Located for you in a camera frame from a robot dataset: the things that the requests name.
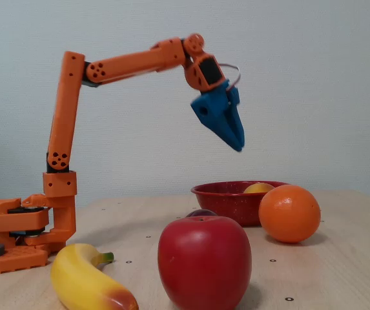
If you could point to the blue gripper black motor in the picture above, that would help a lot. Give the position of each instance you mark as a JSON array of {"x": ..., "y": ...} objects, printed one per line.
[{"x": 217, "y": 110}]

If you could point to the yellow orange plastic peach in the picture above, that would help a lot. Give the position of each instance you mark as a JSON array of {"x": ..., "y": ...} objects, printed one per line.
[{"x": 257, "y": 189}]

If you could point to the orange waffle robot base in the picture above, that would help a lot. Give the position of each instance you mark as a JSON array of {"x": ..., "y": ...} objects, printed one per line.
[{"x": 10, "y": 261}]

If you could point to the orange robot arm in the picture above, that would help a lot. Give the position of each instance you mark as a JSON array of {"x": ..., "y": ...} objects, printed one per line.
[{"x": 63, "y": 122}]

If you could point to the red speckled enamel bowl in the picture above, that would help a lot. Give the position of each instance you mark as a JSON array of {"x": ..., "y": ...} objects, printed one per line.
[{"x": 226, "y": 203}]

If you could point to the dark purple plastic plum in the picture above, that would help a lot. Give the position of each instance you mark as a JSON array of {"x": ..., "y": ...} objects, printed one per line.
[{"x": 201, "y": 213}]

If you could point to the orange plastic orange fruit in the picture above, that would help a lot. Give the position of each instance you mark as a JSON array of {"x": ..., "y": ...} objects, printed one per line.
[{"x": 289, "y": 213}]

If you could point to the red plastic apple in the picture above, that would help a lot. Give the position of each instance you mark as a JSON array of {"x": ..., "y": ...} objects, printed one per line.
[{"x": 204, "y": 261}]

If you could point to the yellow plastic banana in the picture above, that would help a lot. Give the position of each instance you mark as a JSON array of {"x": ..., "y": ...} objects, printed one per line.
[{"x": 75, "y": 277}]

